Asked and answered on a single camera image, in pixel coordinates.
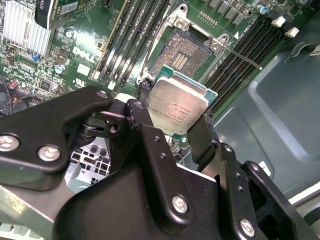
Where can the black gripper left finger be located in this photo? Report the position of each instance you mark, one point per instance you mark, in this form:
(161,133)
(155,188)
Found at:
(37,125)

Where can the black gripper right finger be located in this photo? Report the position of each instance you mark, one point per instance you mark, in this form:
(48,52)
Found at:
(228,162)

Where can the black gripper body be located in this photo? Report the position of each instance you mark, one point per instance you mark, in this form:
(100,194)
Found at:
(112,212)

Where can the silver CPU chip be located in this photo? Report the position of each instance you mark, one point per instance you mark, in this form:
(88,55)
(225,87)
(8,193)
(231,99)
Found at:
(177,105)

